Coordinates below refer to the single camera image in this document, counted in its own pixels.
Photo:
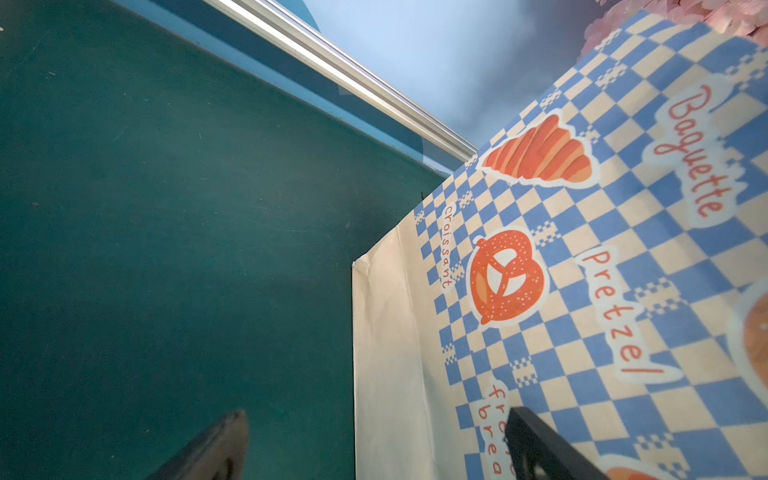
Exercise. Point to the aluminium back frame rail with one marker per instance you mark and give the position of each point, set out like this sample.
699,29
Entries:
280,27

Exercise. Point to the blue checkered paper bag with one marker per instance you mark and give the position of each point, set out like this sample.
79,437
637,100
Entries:
602,263

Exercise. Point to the pink blossom artificial tree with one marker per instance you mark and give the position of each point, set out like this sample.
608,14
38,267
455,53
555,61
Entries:
744,18

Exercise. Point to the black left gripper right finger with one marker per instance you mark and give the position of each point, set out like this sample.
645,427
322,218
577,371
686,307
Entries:
539,452

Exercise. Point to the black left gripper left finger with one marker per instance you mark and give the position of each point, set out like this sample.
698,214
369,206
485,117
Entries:
218,452

